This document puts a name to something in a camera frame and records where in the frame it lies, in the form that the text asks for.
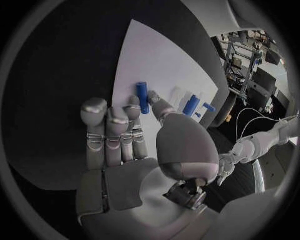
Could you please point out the long blue cylinder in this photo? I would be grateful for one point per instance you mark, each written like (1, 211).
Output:
(143, 97)

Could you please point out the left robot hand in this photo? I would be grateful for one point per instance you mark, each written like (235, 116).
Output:
(225, 165)

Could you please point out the white task board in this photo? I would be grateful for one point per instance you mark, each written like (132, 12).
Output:
(159, 65)

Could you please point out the small blue plug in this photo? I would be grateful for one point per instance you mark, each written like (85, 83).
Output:
(197, 115)

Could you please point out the metal frame rack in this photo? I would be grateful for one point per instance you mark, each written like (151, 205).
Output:
(236, 61)

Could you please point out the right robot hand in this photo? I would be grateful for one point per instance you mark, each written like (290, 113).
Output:
(126, 187)

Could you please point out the blue peg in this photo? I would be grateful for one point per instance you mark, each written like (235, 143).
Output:
(209, 107)

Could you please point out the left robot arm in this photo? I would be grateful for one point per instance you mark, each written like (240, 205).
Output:
(264, 138)

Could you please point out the dark desk with screen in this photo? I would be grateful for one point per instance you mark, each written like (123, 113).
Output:
(263, 82)

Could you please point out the blue block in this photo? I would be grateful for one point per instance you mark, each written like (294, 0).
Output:
(191, 105)

